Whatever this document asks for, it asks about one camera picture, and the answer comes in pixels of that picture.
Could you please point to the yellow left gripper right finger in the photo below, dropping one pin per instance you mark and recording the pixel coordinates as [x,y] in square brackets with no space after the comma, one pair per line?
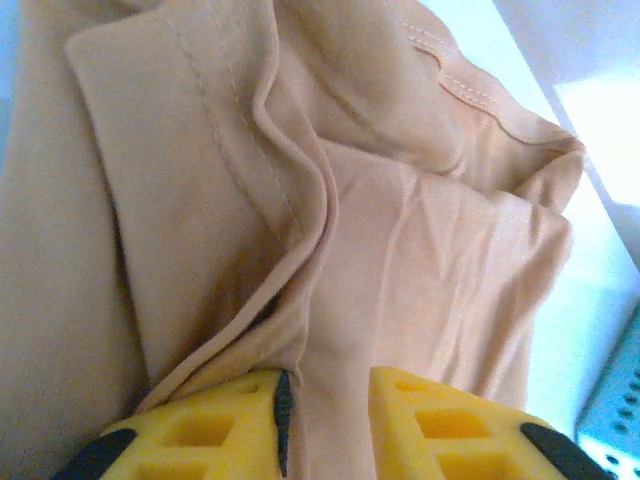
[450,440]

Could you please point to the light blue plastic basket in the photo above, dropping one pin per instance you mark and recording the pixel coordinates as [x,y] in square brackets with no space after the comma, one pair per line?
[620,425]

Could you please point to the tan printed t-shirt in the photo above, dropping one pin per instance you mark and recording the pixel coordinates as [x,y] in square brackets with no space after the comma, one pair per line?
[200,200]

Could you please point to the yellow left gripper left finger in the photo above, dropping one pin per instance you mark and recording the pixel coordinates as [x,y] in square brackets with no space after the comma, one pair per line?
[200,435]

